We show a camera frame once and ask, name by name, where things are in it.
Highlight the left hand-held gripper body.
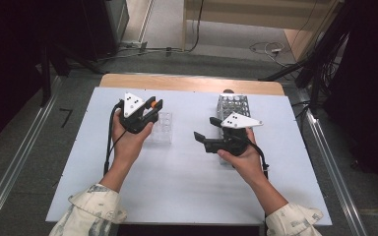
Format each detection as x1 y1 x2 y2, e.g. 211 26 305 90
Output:
119 91 156 135

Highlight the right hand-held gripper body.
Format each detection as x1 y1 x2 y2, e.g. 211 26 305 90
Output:
204 111 265 157

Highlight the clear plastic tube rack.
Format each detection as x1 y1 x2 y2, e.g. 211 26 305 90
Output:
144 111 173 146

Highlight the metal tube rack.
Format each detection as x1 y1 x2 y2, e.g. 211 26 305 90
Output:
216 93 252 166

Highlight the person's right hand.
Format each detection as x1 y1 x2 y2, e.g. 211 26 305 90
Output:
217 127 267 187

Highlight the person's left hand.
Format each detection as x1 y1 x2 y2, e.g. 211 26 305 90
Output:
110 109 155 170

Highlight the white board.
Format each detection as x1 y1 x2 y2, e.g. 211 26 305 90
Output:
44 87 333 226

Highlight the grey power strip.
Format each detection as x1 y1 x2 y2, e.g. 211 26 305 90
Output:
117 39 150 55

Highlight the dark cabinet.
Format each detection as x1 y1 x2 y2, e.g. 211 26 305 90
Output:
78 0 131 63

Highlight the black metal stand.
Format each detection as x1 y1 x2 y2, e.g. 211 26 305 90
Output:
258 0 353 114
38 40 107 108

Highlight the light wooden furniture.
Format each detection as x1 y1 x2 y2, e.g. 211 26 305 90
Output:
181 0 344 63

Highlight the black curtain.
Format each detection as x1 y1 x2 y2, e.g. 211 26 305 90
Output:
0 0 52 154
323 0 378 200

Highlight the right hand-held gripper cable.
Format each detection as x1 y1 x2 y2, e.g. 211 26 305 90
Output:
242 136 271 180

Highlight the hand-held gripper cable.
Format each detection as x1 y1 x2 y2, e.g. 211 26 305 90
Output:
242 136 271 180
102 99 126 177

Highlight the left hand-held gripper cable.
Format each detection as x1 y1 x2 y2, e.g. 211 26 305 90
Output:
102 99 126 177

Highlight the hanging black cable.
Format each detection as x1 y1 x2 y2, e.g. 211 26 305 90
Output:
184 0 207 54

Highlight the white floor cable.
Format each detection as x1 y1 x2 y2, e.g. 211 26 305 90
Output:
248 40 297 69

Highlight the aluminium floor rail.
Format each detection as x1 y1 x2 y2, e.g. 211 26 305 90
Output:
0 75 65 236
296 88 369 236

